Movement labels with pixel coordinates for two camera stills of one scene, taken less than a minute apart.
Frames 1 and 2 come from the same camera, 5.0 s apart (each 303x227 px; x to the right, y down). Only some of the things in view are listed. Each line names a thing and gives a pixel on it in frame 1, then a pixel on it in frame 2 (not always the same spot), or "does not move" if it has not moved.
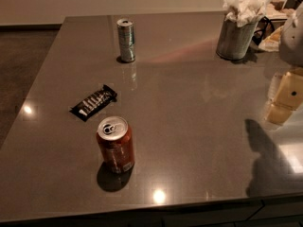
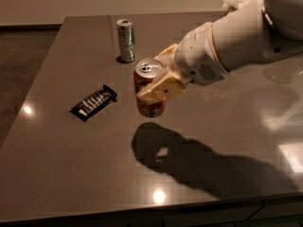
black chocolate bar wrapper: [105, 96] does not move
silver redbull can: [127, 39] does not move
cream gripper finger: [285, 96] -> [199, 62]
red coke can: [115, 138] -> [145, 71]
